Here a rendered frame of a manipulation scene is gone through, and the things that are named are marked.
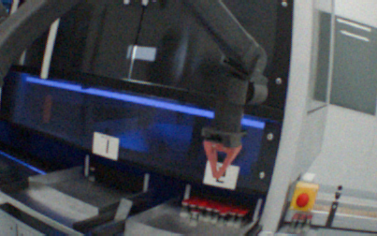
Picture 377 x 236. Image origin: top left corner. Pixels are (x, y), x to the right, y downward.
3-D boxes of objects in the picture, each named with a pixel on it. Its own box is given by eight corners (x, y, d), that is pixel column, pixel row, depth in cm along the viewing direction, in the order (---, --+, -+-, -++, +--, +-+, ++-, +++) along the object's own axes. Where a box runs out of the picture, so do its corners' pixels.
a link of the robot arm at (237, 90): (215, 68, 106) (239, 74, 103) (234, 71, 112) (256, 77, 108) (210, 103, 107) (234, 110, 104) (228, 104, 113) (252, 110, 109)
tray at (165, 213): (177, 206, 150) (179, 196, 150) (261, 223, 142) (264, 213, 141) (124, 230, 119) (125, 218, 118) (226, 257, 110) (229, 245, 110)
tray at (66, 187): (81, 175, 162) (81, 165, 162) (152, 199, 153) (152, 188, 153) (28, 187, 130) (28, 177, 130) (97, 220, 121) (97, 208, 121)
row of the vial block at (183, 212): (181, 213, 142) (183, 199, 142) (241, 227, 136) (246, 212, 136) (178, 215, 140) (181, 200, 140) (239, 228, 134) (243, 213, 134)
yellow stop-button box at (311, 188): (293, 203, 137) (299, 180, 136) (313, 206, 134) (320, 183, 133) (288, 210, 130) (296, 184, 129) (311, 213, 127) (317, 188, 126)
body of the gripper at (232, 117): (245, 140, 112) (252, 104, 111) (232, 145, 103) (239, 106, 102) (216, 133, 114) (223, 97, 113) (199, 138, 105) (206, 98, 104)
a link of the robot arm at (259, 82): (226, 37, 106) (259, 56, 101) (254, 45, 115) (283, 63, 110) (204, 90, 109) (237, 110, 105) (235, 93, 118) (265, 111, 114)
